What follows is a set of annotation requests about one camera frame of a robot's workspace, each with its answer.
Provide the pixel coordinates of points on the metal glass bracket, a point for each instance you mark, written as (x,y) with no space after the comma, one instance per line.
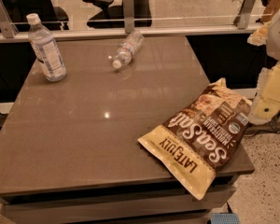
(242,19)
(8,29)
(128,13)

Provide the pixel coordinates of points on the black office chair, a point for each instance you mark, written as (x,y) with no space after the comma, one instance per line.
(113,16)

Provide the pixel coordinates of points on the left metal glass bracket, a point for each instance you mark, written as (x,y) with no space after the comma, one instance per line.
(8,29)

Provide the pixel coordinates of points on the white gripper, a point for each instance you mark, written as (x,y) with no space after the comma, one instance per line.
(279,37)

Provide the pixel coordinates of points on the Late July chips bag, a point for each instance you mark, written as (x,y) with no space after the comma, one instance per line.
(201,138)

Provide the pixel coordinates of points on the dark chair at left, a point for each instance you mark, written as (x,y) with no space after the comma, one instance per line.
(54,18)

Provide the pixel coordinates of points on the glass partition panel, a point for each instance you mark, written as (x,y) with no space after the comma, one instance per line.
(167,15)

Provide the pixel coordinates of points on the clear water bottle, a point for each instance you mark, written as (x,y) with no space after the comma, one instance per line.
(46,49)
(127,49)

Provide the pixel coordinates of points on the grey table drawer front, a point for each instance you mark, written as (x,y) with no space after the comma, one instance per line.
(168,206)

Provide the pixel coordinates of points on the upright clear water bottle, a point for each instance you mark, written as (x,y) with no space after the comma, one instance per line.
(46,49)

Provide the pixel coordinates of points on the right metal glass bracket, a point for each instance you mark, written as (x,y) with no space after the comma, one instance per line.
(242,19)

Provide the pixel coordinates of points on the middle metal glass bracket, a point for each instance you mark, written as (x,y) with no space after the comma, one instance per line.
(128,13)

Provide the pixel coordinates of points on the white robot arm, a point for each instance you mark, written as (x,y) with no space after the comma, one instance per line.
(273,38)

